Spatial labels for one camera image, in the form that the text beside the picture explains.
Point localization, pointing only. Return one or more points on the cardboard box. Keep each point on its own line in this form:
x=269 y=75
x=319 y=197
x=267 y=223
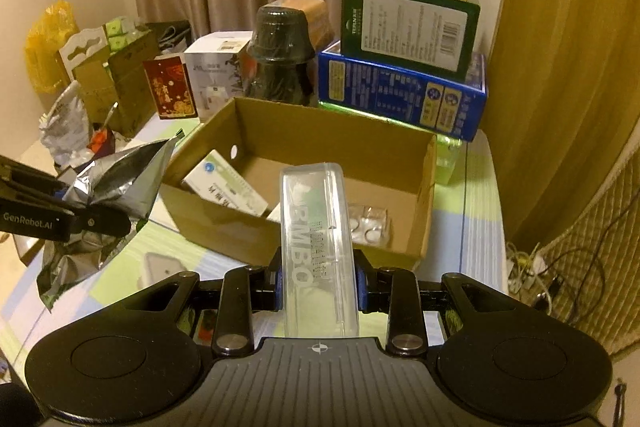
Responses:
x=225 y=227

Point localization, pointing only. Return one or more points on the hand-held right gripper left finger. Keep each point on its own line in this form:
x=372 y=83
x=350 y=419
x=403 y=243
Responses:
x=273 y=282

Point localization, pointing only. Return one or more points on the red gift box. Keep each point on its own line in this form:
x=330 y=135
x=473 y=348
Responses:
x=170 y=87

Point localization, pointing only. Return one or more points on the dark green carton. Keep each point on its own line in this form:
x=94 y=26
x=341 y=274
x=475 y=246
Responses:
x=410 y=27

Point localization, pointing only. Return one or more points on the dark glass jar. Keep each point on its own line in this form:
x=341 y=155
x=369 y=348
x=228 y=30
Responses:
x=280 y=57

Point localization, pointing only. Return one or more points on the quilted chair cover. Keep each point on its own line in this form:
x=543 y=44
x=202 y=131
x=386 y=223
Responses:
x=600 y=247

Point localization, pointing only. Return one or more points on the brown cardboard carton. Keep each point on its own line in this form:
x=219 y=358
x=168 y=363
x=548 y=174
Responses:
x=125 y=87

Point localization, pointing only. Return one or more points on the white plastic spoon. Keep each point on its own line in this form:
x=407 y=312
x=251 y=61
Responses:
x=161 y=267

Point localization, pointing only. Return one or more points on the yellow-brown curtain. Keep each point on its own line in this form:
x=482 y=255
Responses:
x=560 y=57

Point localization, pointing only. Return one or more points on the crinkled white plastic bag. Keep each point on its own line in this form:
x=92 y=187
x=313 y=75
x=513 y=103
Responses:
x=65 y=127

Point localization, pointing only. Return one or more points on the white green-striped medicine box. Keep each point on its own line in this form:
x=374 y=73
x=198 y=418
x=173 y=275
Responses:
x=225 y=182

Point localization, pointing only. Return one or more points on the white power strip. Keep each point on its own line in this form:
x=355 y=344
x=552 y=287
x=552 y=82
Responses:
x=525 y=264

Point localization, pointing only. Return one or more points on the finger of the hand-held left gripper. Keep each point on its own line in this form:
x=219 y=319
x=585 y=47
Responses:
x=97 y=222
x=30 y=179

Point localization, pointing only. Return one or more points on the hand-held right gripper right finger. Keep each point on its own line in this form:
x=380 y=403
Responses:
x=361 y=289

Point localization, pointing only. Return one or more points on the white humidifier box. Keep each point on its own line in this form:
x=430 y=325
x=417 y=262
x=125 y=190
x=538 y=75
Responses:
x=215 y=77

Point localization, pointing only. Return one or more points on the long white medicine box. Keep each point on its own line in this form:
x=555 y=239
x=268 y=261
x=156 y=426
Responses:
x=275 y=213

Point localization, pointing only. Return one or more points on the clear blister pack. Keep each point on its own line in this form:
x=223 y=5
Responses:
x=369 y=224

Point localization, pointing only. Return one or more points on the yellow plastic bag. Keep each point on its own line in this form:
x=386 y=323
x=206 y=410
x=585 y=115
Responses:
x=47 y=42

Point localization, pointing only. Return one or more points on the large blue carton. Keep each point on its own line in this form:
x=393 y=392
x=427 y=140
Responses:
x=400 y=97

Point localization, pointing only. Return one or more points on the green medicine box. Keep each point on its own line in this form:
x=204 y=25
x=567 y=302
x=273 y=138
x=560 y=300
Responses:
x=451 y=321

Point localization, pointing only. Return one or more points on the green tissue packs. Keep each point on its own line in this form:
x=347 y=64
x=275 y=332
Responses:
x=119 y=32

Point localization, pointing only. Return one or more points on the silver foil bag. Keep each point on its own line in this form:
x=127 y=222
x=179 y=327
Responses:
x=115 y=177

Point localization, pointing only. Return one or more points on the clear plastic case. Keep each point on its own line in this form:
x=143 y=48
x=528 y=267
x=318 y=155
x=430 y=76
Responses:
x=317 y=247

